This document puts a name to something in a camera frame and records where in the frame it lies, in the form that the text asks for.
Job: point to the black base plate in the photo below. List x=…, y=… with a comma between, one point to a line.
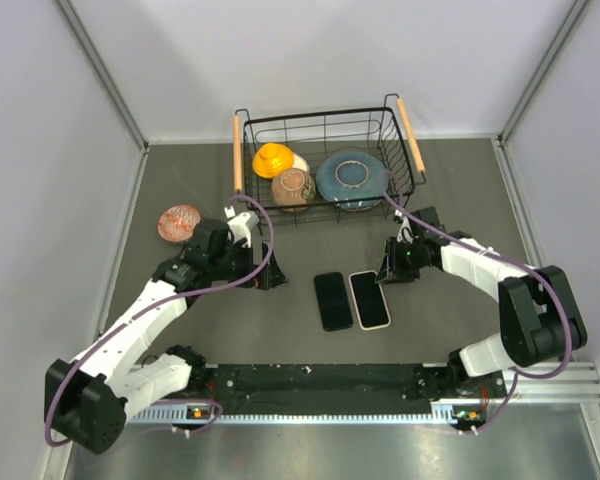
x=246, y=380

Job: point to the blue smartphone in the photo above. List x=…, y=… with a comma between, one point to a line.
x=333, y=301

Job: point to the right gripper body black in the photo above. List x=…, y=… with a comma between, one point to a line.
x=405, y=259

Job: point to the beige phone case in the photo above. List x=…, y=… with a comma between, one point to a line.
x=352, y=280

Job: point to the slotted cable duct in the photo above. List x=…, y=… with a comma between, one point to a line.
x=198, y=414

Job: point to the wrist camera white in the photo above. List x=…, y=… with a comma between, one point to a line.
x=241, y=225
x=404, y=234

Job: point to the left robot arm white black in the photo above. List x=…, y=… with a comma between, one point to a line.
x=90, y=399

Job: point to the blue ceramic plate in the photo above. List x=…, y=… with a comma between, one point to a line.
x=352, y=180

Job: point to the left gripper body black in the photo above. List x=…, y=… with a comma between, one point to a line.
x=235, y=263

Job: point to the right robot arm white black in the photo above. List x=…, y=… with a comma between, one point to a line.
x=539, y=318

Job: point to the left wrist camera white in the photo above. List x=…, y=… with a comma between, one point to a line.
x=241, y=225

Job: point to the red patterned bowl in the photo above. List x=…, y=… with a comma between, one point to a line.
x=177, y=224

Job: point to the black smartphone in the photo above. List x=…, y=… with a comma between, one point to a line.
x=370, y=300

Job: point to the white bowl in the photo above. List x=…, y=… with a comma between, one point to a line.
x=300, y=163

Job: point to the black wire dish basket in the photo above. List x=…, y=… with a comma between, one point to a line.
x=384, y=132

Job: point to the yellow bowl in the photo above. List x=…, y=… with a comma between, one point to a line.
x=272, y=159

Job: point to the brown ceramic bowl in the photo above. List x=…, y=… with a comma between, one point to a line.
x=293, y=190

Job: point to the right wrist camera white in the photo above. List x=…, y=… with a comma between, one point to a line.
x=404, y=234

